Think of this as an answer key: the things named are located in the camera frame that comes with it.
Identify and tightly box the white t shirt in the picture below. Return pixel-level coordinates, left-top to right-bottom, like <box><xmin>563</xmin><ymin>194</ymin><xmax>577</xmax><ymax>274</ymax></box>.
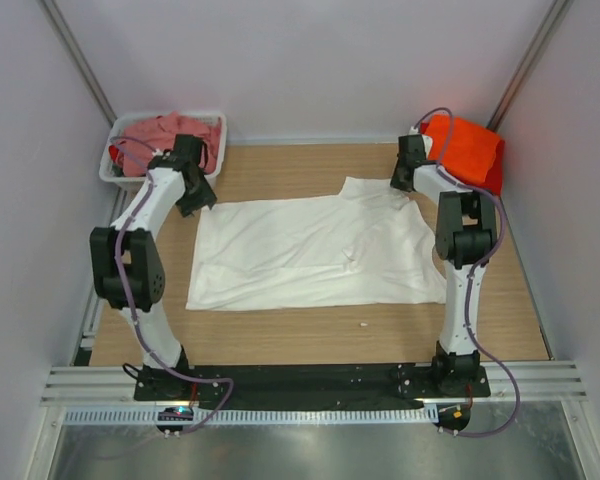
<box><xmin>186</xmin><ymin>177</ymin><xmax>446</xmax><ymax>311</ymax></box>

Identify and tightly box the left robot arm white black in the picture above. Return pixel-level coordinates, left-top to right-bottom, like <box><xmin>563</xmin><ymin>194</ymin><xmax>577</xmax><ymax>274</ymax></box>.
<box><xmin>89</xmin><ymin>134</ymin><xmax>217</xmax><ymax>400</ymax></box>

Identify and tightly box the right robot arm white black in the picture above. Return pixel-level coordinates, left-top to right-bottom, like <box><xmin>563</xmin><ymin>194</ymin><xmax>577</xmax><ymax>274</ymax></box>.
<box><xmin>390</xmin><ymin>134</ymin><xmax>498</xmax><ymax>398</ymax></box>

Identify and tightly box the pink crumpled shirt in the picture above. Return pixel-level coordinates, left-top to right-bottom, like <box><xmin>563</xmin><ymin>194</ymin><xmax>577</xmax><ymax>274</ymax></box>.
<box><xmin>112</xmin><ymin>111</ymin><xmax>224</xmax><ymax>178</ymax></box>

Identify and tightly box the orange folded t shirt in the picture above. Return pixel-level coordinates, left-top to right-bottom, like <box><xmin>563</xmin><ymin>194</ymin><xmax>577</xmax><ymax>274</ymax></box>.
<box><xmin>420</xmin><ymin>114</ymin><xmax>503</xmax><ymax>187</ymax></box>

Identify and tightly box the white plastic laundry basket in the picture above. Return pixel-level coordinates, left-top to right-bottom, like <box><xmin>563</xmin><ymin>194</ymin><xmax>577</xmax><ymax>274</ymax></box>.
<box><xmin>99</xmin><ymin>110</ymin><xmax>228</xmax><ymax>192</ymax></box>

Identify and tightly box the red folded t shirt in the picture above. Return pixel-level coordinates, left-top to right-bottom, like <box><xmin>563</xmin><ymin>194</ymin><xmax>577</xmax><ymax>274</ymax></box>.
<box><xmin>483</xmin><ymin>140</ymin><xmax>505</xmax><ymax>196</ymax></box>

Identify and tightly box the left aluminium corner post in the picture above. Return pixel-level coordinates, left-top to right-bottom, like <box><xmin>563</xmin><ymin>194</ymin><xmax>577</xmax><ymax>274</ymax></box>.
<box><xmin>37</xmin><ymin>0</ymin><xmax>116</xmax><ymax>125</ymax></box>

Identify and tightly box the aluminium corner post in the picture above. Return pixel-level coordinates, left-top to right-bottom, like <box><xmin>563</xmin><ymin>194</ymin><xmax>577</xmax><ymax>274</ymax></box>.
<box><xmin>486</xmin><ymin>0</ymin><xmax>574</xmax><ymax>132</ymax></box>
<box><xmin>37</xmin><ymin>0</ymin><xmax>116</xmax><ymax>125</ymax></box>

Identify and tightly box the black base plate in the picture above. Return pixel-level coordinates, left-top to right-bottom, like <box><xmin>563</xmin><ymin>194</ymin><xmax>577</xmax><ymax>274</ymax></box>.
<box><xmin>122</xmin><ymin>363</ymin><xmax>491</xmax><ymax>412</ymax></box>

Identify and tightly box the aluminium frame rail front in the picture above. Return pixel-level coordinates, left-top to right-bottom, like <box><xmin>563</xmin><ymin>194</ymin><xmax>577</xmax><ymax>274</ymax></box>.
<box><xmin>40</xmin><ymin>361</ymin><xmax>587</xmax><ymax>407</ymax></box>

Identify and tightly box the right aluminium corner post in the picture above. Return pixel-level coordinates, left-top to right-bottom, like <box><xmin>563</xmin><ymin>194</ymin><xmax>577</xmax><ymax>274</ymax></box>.
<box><xmin>486</xmin><ymin>0</ymin><xmax>574</xmax><ymax>132</ymax></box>

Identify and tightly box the white slotted cable duct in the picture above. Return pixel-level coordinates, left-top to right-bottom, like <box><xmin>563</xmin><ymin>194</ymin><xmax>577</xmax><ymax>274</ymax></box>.
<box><xmin>63</xmin><ymin>404</ymin><xmax>438</xmax><ymax>427</ymax></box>

